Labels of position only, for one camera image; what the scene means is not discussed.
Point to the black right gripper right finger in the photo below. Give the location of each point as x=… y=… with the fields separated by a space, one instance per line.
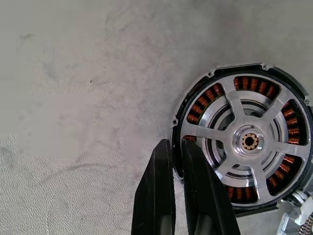
x=207 y=193

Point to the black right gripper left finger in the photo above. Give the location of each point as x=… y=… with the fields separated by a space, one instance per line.
x=152 y=191

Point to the spoked silver rotor black rim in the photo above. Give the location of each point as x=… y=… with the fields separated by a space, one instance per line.
x=281 y=145

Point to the motor housing with copper windings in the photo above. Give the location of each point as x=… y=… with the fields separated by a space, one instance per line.
x=244 y=67

